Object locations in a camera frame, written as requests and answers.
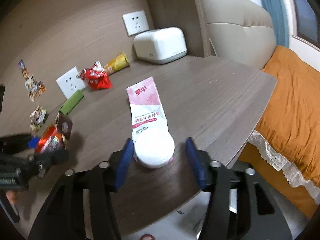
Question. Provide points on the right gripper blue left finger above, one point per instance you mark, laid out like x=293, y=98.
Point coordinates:
x=62, y=214

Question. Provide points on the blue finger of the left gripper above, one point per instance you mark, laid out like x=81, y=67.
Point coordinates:
x=33, y=142
x=45, y=161

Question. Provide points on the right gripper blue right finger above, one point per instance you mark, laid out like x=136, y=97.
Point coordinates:
x=240, y=205

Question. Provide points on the red cigarette box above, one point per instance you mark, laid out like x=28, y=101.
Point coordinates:
x=56, y=135

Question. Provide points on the pink white toothpaste tube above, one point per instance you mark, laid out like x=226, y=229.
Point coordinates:
x=154, y=145

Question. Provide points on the person's left hand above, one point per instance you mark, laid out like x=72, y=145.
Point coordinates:
x=12, y=197

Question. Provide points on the crumpled white patterned wrapper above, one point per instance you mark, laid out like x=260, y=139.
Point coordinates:
x=38, y=117

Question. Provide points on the green flat pack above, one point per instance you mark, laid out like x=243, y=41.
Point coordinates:
x=68, y=106

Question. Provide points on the white lace bed skirt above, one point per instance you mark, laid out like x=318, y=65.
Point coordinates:
x=280, y=163

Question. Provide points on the left red slipper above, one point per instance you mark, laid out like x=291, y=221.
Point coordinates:
x=147, y=237

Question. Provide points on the red snack wrapper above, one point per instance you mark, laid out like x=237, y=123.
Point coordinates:
x=96, y=77

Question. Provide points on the orange bed cover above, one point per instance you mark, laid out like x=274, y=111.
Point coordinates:
x=290, y=124

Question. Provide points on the yellow paper cup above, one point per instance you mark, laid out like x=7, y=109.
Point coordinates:
x=118, y=63

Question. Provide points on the beige padded headboard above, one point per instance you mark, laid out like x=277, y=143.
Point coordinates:
x=240, y=30

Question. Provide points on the dark framed window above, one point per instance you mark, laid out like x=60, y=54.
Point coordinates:
x=307, y=22

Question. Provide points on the blue curtain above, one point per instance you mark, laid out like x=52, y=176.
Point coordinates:
x=277, y=11

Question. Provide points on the colourful wall stickers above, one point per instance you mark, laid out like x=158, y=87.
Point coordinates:
x=35, y=88

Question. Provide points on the lower white wall socket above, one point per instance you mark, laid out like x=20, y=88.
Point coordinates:
x=69, y=83

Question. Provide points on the white wall socket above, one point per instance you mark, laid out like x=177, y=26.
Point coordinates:
x=135, y=22
x=69, y=83

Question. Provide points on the upper white wall socket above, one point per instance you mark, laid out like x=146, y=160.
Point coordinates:
x=135, y=22

